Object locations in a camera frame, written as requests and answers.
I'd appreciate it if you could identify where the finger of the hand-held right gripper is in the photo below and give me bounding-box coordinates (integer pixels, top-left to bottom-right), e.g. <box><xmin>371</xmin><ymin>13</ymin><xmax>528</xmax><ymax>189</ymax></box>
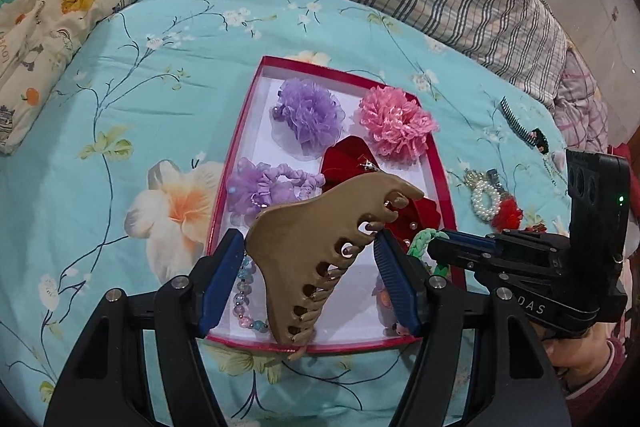
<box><xmin>441</xmin><ymin>230</ymin><xmax>502</xmax><ymax>254</ymax></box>
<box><xmin>427</xmin><ymin>238</ymin><xmax>497</xmax><ymax>282</ymax></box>

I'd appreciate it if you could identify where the green braided hair tie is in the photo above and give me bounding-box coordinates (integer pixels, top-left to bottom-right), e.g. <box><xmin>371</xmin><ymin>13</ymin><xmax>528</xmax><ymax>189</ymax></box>
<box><xmin>406</xmin><ymin>228</ymin><xmax>453</xmax><ymax>279</ymax></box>

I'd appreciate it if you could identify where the purple mesh flower hair tie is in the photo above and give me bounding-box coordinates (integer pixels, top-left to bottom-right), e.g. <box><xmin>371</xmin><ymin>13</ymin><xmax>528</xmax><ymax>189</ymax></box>
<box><xmin>271</xmin><ymin>78</ymin><xmax>344</xmax><ymax>152</ymax></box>

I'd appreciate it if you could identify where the pink ribbon flower hair tie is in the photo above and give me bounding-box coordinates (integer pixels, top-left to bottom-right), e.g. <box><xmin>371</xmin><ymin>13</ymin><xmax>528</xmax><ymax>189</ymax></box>
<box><xmin>357</xmin><ymin>86</ymin><xmax>440</xmax><ymax>158</ymax></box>

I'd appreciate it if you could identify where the black hair comb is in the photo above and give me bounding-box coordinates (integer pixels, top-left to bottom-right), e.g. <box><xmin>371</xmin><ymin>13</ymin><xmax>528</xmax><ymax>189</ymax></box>
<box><xmin>500</xmin><ymin>96</ymin><xmax>531</xmax><ymax>140</ymax></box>

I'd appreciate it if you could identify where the red velvet hair bow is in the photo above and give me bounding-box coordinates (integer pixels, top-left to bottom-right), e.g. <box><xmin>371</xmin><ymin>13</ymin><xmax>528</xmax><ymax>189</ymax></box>
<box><xmin>320</xmin><ymin>135</ymin><xmax>444</xmax><ymax>240</ymax></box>

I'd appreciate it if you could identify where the red pompom hair tie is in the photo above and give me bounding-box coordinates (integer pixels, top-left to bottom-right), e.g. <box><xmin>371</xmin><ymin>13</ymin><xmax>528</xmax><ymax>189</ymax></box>
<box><xmin>492</xmin><ymin>198</ymin><xmax>524</xmax><ymax>231</ymax></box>

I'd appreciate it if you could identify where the blue purple bead bracelet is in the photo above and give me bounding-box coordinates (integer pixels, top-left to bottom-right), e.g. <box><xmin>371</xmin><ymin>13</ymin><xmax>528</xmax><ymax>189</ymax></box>
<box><xmin>231</xmin><ymin>257</ymin><xmax>271</xmax><ymax>334</ymax></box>

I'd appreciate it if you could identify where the pink plaid pillow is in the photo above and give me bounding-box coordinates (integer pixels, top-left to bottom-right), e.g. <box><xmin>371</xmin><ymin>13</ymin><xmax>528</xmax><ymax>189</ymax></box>
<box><xmin>552</xmin><ymin>49</ymin><xmax>609</xmax><ymax>154</ymax></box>

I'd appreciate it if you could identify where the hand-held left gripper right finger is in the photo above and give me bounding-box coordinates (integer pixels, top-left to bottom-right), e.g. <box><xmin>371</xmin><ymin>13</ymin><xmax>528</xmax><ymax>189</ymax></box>
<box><xmin>374</xmin><ymin>229</ymin><xmax>572</xmax><ymax>427</ymax></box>

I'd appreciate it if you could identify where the teal floral bed sheet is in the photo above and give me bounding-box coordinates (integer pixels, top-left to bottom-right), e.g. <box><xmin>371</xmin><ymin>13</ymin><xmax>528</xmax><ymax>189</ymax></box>
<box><xmin>0</xmin><ymin>0</ymin><xmax>576</xmax><ymax>427</ymax></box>

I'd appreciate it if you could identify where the red cardboard box lid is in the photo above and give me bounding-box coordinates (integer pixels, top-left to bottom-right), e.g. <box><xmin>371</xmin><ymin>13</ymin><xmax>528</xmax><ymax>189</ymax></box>
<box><xmin>205</xmin><ymin>55</ymin><xmax>467</xmax><ymax>353</ymax></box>

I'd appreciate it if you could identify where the black flowered hair clip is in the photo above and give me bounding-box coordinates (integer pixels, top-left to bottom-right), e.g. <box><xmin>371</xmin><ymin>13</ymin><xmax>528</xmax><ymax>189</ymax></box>
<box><xmin>529</xmin><ymin>128</ymin><xmax>551</xmax><ymax>156</ymax></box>

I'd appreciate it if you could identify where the beige claw hair clip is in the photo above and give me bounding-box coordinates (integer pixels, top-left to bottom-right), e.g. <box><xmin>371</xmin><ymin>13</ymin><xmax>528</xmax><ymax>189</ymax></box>
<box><xmin>244</xmin><ymin>172</ymin><xmax>426</xmax><ymax>362</ymax></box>

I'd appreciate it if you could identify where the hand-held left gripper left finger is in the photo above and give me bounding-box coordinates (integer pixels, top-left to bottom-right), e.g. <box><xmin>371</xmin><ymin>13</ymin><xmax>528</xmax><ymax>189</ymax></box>
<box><xmin>44</xmin><ymin>228</ymin><xmax>246</xmax><ymax>427</ymax></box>

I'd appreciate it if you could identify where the white pearl bracelet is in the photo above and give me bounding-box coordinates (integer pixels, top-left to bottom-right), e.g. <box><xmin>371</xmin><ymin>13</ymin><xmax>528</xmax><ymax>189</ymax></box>
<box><xmin>470</xmin><ymin>181</ymin><xmax>503</xmax><ymax>222</ymax></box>

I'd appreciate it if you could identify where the purple frilly scrunchie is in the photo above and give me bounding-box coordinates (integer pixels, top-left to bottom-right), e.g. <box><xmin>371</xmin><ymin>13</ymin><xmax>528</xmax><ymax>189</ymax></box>
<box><xmin>226</xmin><ymin>157</ymin><xmax>326</xmax><ymax>214</ymax></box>

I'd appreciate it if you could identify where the person's right hand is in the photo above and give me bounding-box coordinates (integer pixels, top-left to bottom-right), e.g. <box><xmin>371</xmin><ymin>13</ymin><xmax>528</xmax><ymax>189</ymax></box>
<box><xmin>542</xmin><ymin>326</ymin><xmax>615</xmax><ymax>383</ymax></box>

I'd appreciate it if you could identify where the cartoon animal print pillow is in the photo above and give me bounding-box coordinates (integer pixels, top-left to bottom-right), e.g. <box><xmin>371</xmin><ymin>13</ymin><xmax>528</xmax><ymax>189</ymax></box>
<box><xmin>0</xmin><ymin>0</ymin><xmax>154</xmax><ymax>156</ymax></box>

